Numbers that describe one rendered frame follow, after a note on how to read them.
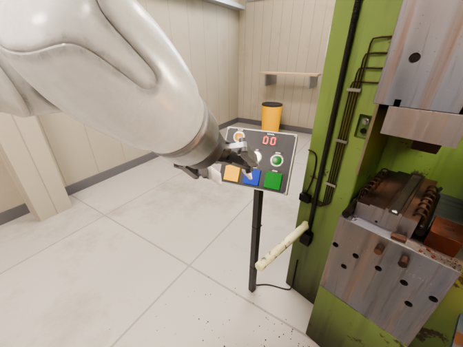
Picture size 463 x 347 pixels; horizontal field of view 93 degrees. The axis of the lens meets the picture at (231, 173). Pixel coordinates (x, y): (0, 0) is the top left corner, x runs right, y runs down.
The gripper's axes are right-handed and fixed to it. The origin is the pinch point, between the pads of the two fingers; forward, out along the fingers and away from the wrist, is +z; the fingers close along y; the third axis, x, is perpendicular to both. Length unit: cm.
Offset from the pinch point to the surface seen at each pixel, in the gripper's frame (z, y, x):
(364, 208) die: 55, -39, 8
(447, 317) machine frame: 80, -66, 55
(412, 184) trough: 72, -66, -1
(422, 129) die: 30, -55, -12
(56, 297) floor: 85, 159, 39
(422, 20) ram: 14, -56, -38
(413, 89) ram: 24, -54, -23
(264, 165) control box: 51, -3, -17
